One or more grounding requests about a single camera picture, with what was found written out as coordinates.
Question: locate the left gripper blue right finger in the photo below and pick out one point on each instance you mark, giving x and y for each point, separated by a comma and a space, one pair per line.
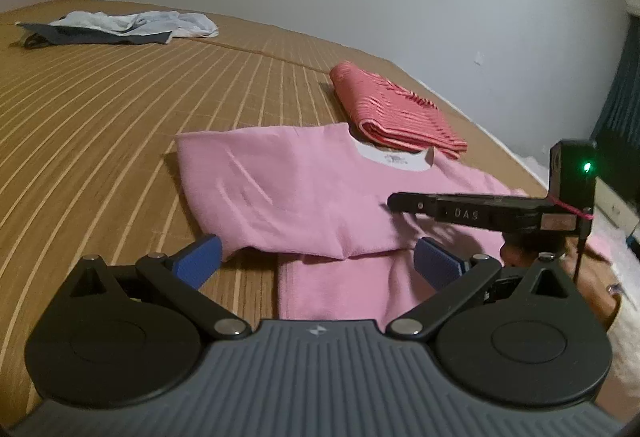
457, 285

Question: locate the folded red striped garment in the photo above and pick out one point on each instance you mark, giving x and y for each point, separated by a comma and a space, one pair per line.
391, 115

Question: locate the person's right hand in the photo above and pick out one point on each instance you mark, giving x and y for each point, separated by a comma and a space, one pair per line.
596, 280

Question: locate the pink sweatshirt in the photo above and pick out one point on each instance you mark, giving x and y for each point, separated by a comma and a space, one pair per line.
316, 197

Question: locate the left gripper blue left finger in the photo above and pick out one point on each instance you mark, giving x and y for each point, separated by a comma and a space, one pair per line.
176, 280

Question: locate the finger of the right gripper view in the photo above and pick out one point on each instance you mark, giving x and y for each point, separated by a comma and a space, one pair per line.
412, 203

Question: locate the white and navy garment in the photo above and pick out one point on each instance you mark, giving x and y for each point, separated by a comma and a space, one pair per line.
99, 28

